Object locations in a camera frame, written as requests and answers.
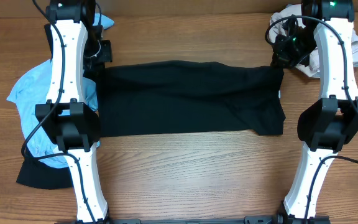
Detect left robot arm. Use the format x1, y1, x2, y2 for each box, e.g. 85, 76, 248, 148
35, 1, 112, 223

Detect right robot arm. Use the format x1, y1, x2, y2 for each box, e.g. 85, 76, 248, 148
267, 0, 358, 223

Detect light blue shirt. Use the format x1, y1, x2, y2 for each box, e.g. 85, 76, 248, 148
7, 15, 114, 169

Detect folded beige trousers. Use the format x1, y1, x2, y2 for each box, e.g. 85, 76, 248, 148
268, 4, 358, 78

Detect black t-shirt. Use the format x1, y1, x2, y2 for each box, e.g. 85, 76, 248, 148
96, 61, 285, 137

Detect black garment under pile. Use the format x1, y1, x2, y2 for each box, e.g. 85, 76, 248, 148
16, 23, 74, 190

